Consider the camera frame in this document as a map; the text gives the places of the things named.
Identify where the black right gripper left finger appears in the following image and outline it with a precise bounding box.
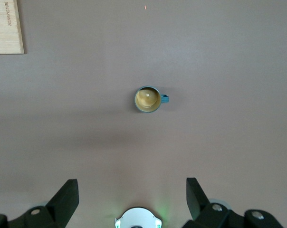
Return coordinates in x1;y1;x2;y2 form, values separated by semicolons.
0;179;80;228

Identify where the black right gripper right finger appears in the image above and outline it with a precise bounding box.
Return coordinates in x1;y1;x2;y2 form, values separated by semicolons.
182;177;285;228

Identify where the teal ribbed cup with handle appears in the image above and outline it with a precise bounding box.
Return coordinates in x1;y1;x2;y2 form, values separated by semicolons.
134;85;170;114

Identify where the brown table cover sheet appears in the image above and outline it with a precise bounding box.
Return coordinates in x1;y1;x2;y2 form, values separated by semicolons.
0;0;287;228

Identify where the bamboo cutting board, metal handle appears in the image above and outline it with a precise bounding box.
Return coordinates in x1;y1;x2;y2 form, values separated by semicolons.
0;0;25;55

